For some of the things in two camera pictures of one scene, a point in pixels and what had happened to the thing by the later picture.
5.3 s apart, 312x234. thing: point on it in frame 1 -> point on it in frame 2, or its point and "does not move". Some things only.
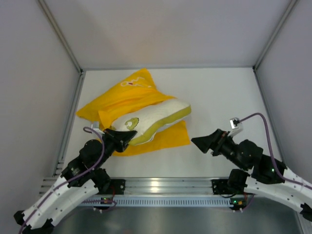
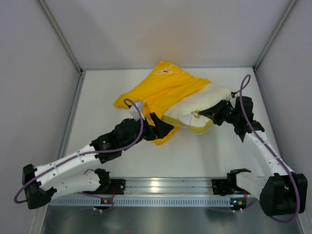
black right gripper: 218,142 -> 222,113
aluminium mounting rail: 153,186 does not move
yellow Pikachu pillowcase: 138,89 -> 162,85
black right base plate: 221,187 does not move
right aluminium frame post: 275,34 does not move
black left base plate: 117,186 does not move
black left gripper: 111,140 -> 150,127
